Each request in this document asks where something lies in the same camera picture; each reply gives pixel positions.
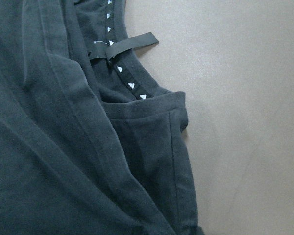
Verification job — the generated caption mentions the black graphic t-shirt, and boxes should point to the black graphic t-shirt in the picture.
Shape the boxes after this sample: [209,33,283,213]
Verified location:
[0,0,203,235]

